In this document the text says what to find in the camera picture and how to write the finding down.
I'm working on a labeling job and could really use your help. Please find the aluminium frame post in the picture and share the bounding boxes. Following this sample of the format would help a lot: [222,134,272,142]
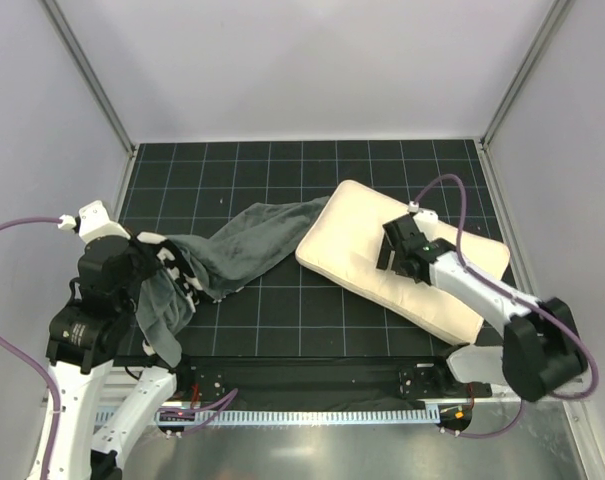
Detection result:
[38,0,136,157]
[480,0,575,150]

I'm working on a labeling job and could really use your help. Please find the grey fleece zebra-lined pillowcase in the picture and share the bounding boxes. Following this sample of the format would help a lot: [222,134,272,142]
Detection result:
[136,197,328,367]

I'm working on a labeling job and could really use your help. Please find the black gridded cutting mat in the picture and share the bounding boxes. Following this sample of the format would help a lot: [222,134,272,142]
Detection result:
[116,139,502,357]

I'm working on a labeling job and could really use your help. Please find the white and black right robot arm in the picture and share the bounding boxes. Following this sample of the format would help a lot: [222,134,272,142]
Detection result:
[377,214,591,402]

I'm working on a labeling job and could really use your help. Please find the slotted grey cable duct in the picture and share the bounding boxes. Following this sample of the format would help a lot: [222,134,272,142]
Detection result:
[94,403,441,427]

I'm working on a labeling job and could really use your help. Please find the right aluminium frame post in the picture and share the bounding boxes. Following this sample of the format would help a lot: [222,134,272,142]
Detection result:
[480,0,575,150]

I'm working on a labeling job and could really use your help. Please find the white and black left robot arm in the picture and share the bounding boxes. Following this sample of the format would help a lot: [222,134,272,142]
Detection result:
[29,236,194,479]

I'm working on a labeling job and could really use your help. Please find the cream rectangular pillow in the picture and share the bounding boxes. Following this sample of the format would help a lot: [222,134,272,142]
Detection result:
[295,180,483,345]

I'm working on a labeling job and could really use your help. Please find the aluminium front frame profile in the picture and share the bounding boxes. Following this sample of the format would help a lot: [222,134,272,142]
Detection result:
[41,362,591,407]

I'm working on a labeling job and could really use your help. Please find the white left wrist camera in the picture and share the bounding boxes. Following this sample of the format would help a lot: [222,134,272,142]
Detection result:
[56,199,132,245]

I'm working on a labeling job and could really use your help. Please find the left aluminium frame post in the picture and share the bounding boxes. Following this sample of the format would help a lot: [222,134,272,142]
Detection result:
[38,0,136,157]

